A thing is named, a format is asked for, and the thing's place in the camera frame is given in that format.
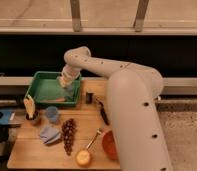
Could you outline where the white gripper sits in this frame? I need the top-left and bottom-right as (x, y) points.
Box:
(58, 64), (80, 88)

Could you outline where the blue sponge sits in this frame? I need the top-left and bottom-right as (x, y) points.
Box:
(63, 85), (74, 96)

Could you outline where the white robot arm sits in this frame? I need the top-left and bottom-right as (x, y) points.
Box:
(60, 46), (173, 171)

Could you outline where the orange carrot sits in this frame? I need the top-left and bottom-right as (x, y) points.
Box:
(48, 98), (66, 103)

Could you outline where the green plastic tray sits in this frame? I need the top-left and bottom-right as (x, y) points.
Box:
(25, 71), (81, 107)

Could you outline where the small dark block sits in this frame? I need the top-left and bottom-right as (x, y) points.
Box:
(86, 92), (93, 104)

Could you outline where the blue plastic cup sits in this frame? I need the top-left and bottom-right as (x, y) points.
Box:
(45, 106), (59, 123)

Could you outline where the small brown cup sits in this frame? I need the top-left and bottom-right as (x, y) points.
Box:
(26, 113), (39, 125)

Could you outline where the bunch of dark grapes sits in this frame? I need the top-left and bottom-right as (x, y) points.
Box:
(62, 118), (76, 156)

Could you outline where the blue cloth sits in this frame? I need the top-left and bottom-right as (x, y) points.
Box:
(39, 125), (61, 145)

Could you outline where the metal spoon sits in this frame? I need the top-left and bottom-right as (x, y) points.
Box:
(86, 128), (103, 150)

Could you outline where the blue box at left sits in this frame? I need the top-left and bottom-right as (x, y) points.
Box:
(0, 109), (15, 125)

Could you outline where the orange bowl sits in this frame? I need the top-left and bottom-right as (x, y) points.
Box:
(102, 131), (118, 160)

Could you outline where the yellow apple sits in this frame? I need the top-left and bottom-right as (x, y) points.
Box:
(75, 149), (92, 167)

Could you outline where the black handled knife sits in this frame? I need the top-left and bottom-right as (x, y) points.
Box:
(95, 98), (109, 126)

